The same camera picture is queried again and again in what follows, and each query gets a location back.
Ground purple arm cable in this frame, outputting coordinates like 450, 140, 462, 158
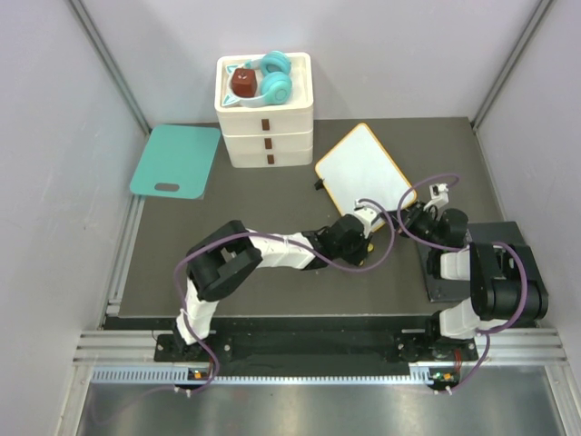
395, 173, 530, 394
172, 197, 396, 396

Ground teal cutting board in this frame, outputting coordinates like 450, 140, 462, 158
130, 124, 221, 200

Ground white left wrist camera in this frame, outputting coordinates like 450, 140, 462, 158
352, 201, 379, 238

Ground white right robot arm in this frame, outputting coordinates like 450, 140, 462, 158
395, 202, 548, 360

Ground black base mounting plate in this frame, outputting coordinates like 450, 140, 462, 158
153, 330, 480, 364

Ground teal cat-ear headphones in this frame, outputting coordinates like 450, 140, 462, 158
222, 51, 293, 108

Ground grey slotted cable duct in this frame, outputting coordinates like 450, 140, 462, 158
90, 366, 437, 386

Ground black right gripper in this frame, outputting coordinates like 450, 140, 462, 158
380, 200, 443, 250

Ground dark red cube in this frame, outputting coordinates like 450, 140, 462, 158
231, 67, 258, 98

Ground yellow-framed whiteboard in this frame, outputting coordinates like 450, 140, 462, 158
315, 123, 418, 215

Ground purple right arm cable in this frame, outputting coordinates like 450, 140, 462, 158
395, 173, 530, 394

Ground black notebook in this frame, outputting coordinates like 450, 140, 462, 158
417, 222, 526, 303

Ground white three-drawer storage box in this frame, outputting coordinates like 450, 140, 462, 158
214, 52, 314, 168

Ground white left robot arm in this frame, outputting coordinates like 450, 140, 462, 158
173, 207, 379, 361

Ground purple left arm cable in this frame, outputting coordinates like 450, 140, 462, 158
172, 197, 396, 396

